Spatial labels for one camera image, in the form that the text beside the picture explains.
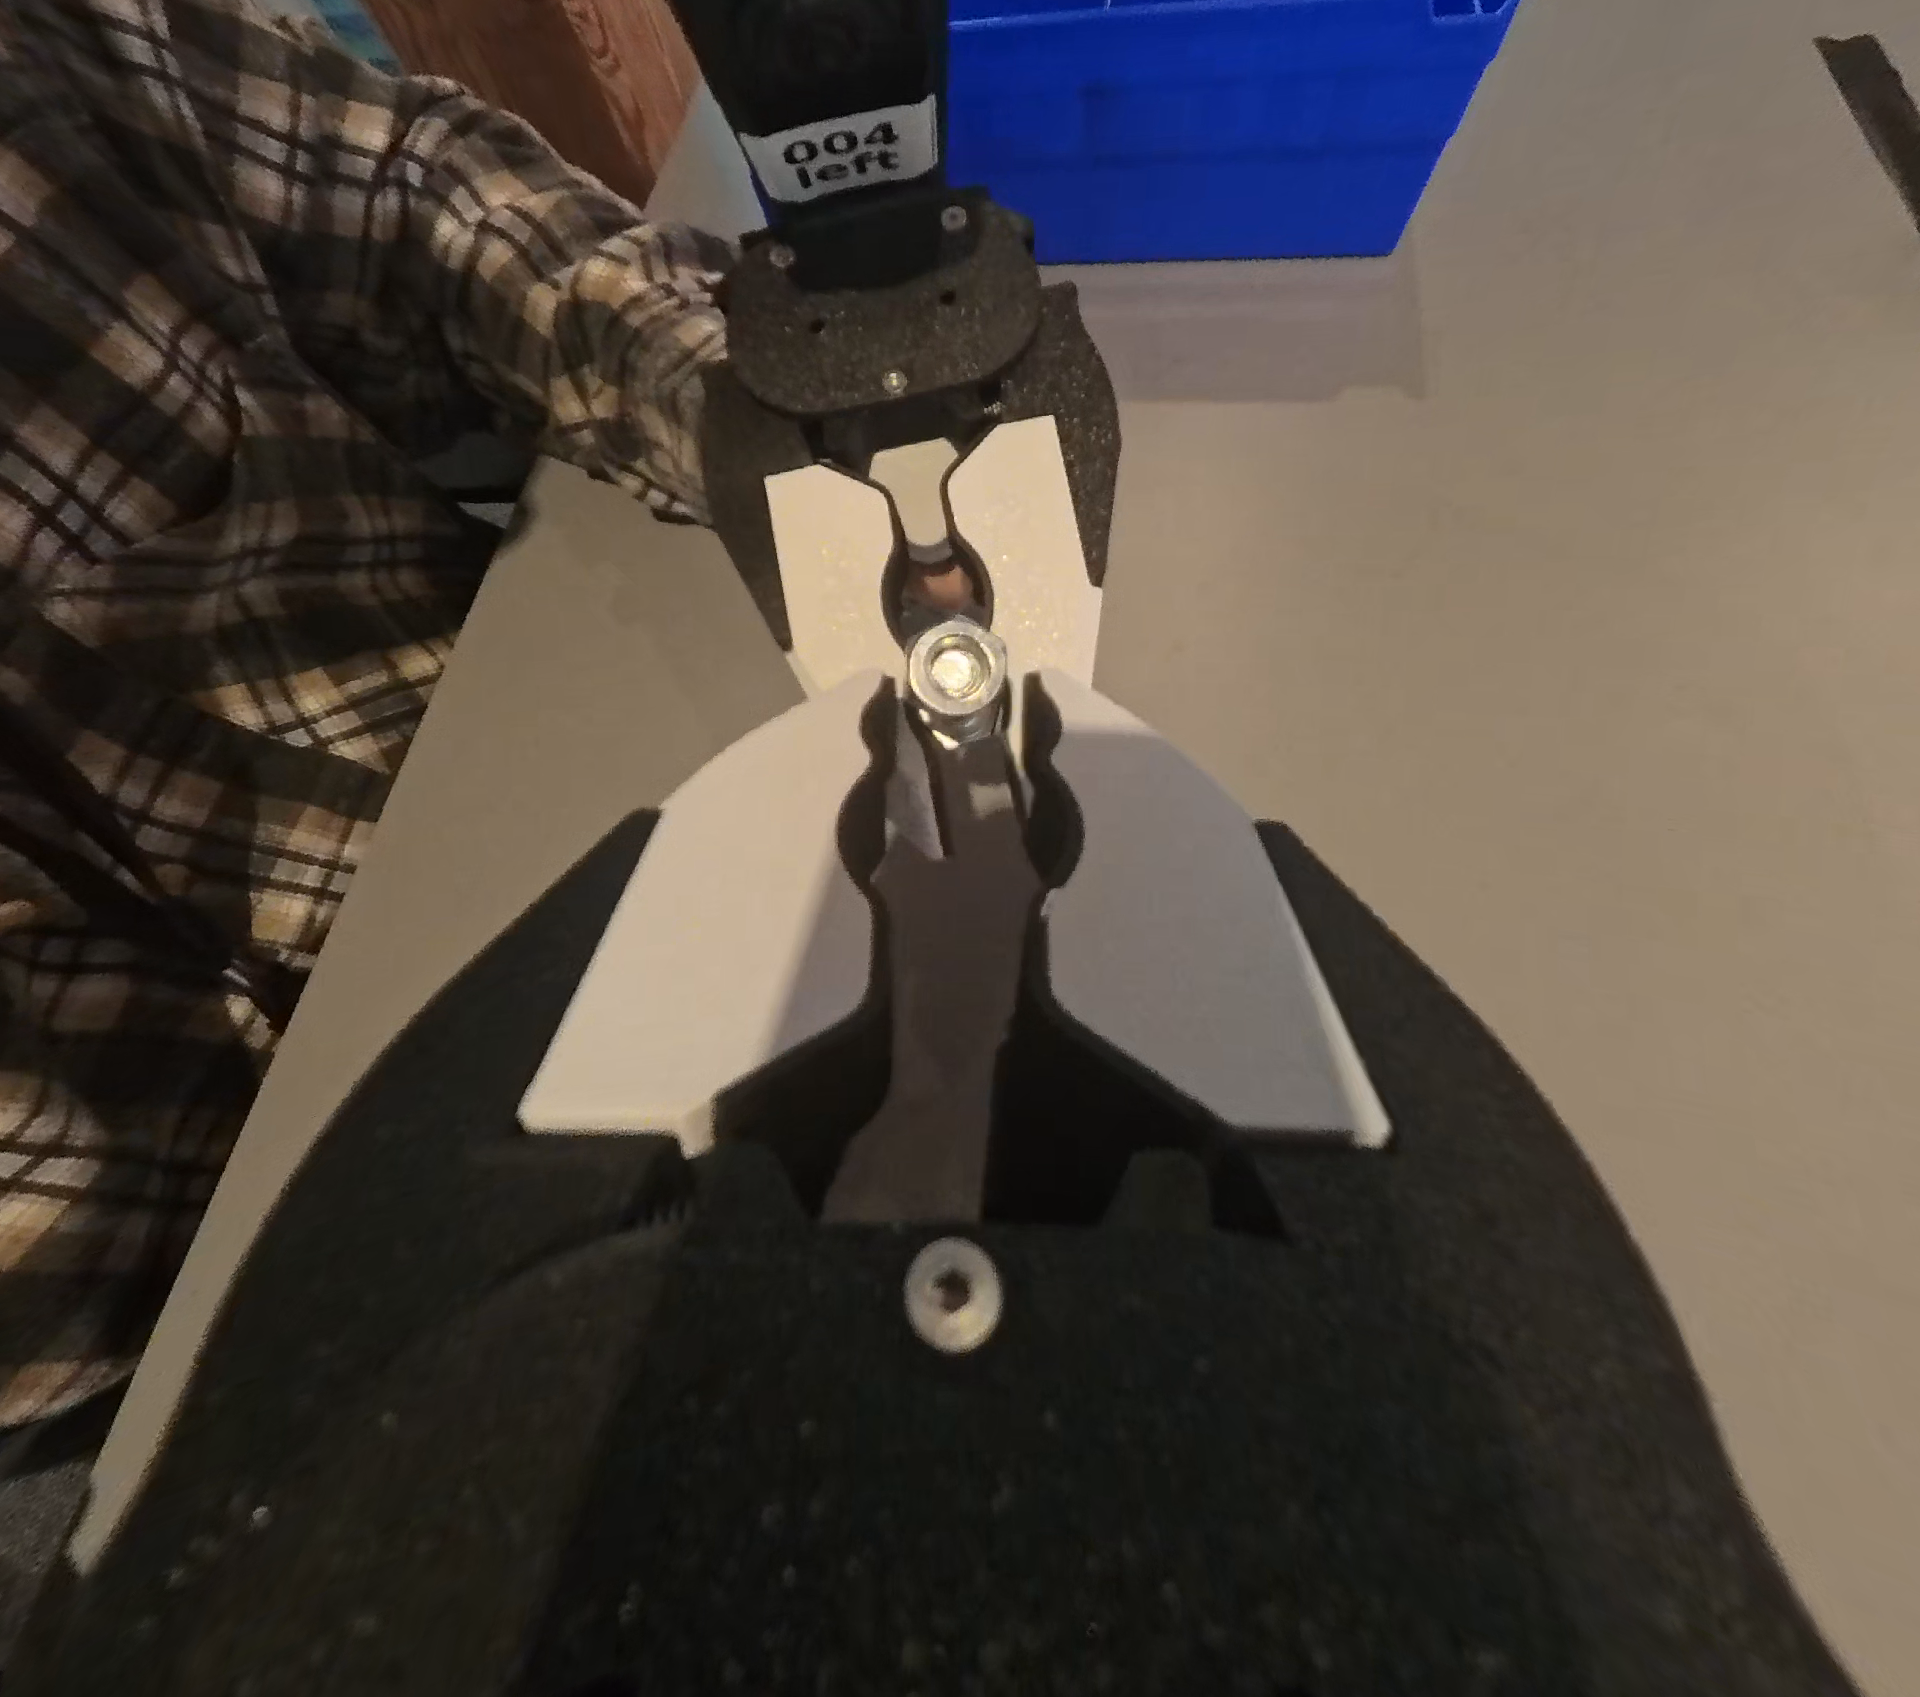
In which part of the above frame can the large blue storage bin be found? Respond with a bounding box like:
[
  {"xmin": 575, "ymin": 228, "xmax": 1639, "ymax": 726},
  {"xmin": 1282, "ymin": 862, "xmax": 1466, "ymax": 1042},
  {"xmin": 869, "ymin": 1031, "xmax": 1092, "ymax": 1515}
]
[{"xmin": 928, "ymin": 0, "xmax": 1546, "ymax": 265}]

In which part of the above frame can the person's plaid shirt torso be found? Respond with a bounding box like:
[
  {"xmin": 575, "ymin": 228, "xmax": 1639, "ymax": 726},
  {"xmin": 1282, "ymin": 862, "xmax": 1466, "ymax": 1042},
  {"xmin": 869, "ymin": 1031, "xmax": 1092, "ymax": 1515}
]
[{"xmin": 0, "ymin": 0, "xmax": 496, "ymax": 1429}]

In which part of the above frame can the person's left forearm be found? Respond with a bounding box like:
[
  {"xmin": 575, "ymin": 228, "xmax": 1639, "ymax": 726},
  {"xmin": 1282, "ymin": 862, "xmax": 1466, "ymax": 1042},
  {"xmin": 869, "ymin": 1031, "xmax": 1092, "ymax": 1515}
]
[{"xmin": 374, "ymin": 62, "xmax": 738, "ymax": 529}]

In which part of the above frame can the silver hex bolt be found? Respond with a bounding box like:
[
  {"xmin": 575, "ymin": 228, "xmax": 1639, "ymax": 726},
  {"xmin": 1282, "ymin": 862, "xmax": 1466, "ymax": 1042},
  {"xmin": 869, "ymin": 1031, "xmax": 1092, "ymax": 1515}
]
[{"xmin": 895, "ymin": 620, "xmax": 1010, "ymax": 745}]

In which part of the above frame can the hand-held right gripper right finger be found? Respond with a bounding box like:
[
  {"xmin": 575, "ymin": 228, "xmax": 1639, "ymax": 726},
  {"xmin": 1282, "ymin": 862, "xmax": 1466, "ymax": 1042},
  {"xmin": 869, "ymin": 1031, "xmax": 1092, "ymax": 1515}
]
[{"xmin": 1017, "ymin": 669, "xmax": 1394, "ymax": 1149}]

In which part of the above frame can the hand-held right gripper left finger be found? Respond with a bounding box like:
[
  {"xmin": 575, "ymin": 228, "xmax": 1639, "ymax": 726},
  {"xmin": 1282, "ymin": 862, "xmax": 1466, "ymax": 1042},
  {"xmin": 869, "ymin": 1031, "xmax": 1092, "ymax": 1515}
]
[{"xmin": 515, "ymin": 673, "xmax": 904, "ymax": 1157}]

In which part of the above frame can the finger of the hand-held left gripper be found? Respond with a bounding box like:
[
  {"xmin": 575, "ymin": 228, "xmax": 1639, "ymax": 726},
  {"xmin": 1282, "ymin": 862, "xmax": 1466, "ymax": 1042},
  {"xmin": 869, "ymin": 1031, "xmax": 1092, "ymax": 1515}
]
[
  {"xmin": 761, "ymin": 458, "xmax": 913, "ymax": 700},
  {"xmin": 932, "ymin": 411, "xmax": 1112, "ymax": 689}
]

